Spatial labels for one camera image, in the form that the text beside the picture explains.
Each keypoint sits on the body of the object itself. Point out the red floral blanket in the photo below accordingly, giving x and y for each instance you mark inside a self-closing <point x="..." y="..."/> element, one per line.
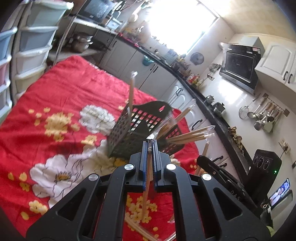
<point x="57" y="97"/>

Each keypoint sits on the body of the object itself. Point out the pile of chopsticks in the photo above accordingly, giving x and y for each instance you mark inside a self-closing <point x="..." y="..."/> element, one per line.
<point x="138" y="228"/>

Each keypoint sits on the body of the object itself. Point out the brown ginger root pile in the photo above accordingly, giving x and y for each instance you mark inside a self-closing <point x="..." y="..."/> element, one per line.
<point x="235" y="136"/>

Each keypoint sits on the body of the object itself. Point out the white wall socket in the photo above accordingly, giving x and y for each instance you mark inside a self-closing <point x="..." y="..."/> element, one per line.
<point x="284" y="145"/>

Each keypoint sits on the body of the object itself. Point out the black microwave oven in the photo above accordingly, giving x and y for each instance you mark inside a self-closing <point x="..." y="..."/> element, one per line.
<point x="94" y="10"/>

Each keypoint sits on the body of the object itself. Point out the blue hanging plastic basket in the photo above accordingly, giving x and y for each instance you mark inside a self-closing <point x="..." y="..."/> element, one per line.
<point x="148" y="60"/>

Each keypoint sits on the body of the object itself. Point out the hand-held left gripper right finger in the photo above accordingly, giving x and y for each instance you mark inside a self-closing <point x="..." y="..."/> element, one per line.
<point x="156" y="162"/>

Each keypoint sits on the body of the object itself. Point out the black plastic utensil basket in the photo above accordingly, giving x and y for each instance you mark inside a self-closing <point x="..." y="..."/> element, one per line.
<point x="122" y="136"/>

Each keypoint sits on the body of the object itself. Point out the steel teapot with black lid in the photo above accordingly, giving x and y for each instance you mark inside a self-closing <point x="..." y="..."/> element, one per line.
<point x="218" y="107"/>

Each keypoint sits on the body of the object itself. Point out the wooden chopstick pair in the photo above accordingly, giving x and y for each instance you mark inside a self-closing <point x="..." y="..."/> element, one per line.
<point x="194" y="131"/>
<point x="182" y="113"/>
<point x="131" y="97"/>
<point x="149" y="171"/>
<point x="192" y="138"/>
<point x="205" y="149"/>

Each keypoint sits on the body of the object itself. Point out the white pastel plastic drawer tower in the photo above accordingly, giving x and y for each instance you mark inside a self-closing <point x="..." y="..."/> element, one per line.
<point x="5" y="46"/>

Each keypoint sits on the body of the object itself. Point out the round wall fan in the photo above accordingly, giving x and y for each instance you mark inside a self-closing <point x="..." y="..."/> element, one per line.
<point x="197" y="58"/>

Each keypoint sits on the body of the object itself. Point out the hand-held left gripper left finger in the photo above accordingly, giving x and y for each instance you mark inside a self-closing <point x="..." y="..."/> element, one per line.
<point x="144" y="162"/>

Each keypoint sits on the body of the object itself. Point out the black appliance with dials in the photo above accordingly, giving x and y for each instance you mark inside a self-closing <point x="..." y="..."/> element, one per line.
<point x="266" y="166"/>

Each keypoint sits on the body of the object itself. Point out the row of condiment bottles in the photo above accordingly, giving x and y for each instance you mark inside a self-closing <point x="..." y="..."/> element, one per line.
<point x="192" y="78"/>

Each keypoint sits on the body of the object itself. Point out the blue-grey plastic box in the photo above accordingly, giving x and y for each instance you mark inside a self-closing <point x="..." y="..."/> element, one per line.
<point x="114" y="22"/>

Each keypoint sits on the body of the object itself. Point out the smartphone with lit screen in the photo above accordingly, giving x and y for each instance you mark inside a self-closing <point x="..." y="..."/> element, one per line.
<point x="281" y="192"/>

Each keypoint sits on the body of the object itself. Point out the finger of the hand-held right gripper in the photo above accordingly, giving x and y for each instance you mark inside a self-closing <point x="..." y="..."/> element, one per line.
<point x="208" y="165"/>

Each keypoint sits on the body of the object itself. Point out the small steel kettle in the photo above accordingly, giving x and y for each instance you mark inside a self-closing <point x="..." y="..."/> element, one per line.
<point x="209" y="99"/>

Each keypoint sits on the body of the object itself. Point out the steel cooking pot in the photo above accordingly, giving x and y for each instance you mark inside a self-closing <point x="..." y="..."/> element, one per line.
<point x="79" y="42"/>

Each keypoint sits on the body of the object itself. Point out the blue plastic drawer tower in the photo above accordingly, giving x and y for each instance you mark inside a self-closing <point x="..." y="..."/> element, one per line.
<point x="37" y="34"/>

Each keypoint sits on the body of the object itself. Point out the metal shelf rack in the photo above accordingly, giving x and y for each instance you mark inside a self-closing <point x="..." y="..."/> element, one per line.
<point x="90" y="24"/>

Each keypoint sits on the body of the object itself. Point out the black glass range hood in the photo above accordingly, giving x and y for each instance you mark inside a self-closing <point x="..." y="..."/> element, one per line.
<point x="240" y="67"/>

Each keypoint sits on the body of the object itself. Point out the kitchen window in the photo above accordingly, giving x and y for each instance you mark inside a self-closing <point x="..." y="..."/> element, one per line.
<point x="175" y="23"/>

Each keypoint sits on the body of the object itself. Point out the white upper wall cabinet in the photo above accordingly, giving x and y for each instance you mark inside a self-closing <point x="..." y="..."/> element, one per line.
<point x="275" y="62"/>

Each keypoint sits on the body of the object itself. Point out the row of hanging metal ladles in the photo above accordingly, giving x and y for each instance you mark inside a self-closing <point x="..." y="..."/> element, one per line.
<point x="266" y="115"/>

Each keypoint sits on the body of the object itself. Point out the white kitchen cabinets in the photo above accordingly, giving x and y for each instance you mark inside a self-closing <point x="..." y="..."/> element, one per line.
<point x="134" y="67"/>

